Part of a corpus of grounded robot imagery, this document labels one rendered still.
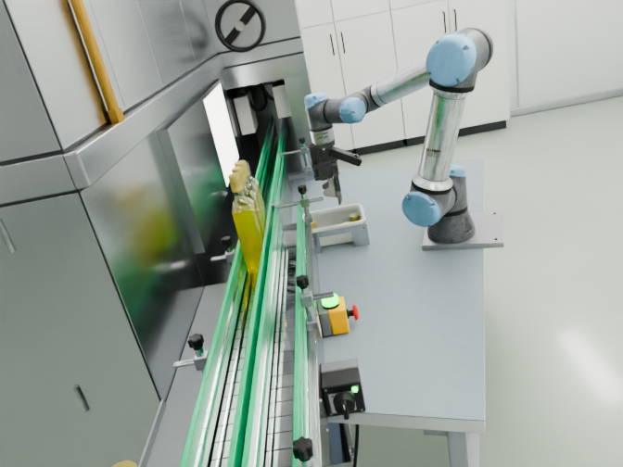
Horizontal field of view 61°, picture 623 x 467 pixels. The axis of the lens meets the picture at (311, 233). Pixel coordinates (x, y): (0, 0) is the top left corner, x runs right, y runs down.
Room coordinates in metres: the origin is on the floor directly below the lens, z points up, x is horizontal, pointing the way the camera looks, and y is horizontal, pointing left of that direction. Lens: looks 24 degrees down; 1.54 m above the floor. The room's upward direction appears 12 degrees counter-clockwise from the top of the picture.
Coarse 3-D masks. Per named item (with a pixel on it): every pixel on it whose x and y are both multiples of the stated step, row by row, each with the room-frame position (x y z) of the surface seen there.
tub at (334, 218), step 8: (328, 208) 1.78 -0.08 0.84; (336, 208) 1.78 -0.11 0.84; (344, 208) 1.77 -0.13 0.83; (352, 208) 1.77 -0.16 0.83; (360, 208) 1.72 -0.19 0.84; (312, 216) 1.78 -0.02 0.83; (320, 216) 1.78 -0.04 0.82; (328, 216) 1.78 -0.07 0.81; (336, 216) 1.77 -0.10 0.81; (344, 216) 1.77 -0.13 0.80; (360, 216) 1.72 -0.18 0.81; (320, 224) 1.77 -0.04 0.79; (328, 224) 1.77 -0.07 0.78; (336, 224) 1.77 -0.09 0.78; (344, 224) 1.61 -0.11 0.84; (352, 224) 1.61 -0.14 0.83
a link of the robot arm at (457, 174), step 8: (456, 168) 1.50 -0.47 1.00; (456, 176) 1.48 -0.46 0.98; (464, 176) 1.50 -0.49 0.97; (456, 184) 1.47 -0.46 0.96; (464, 184) 1.50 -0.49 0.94; (456, 192) 1.45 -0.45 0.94; (464, 192) 1.49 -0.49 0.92; (456, 200) 1.45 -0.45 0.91; (464, 200) 1.49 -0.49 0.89; (456, 208) 1.48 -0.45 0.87
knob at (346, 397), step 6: (336, 396) 0.84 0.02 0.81; (342, 396) 0.83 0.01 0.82; (348, 396) 0.83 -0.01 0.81; (336, 402) 0.82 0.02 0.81; (342, 402) 0.81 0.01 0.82; (348, 402) 0.82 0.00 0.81; (354, 402) 0.83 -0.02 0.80; (336, 408) 0.82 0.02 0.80; (342, 408) 0.81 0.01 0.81; (348, 408) 0.82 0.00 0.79; (354, 408) 0.82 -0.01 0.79; (342, 414) 0.82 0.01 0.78; (348, 414) 0.81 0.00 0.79
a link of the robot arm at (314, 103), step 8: (312, 96) 1.64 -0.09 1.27; (320, 96) 1.64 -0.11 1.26; (312, 104) 1.64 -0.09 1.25; (320, 104) 1.63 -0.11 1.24; (312, 112) 1.64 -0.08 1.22; (320, 112) 1.62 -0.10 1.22; (312, 120) 1.64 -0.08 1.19; (320, 120) 1.63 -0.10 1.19; (312, 128) 1.65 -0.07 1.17; (320, 128) 1.63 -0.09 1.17; (328, 128) 1.64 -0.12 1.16
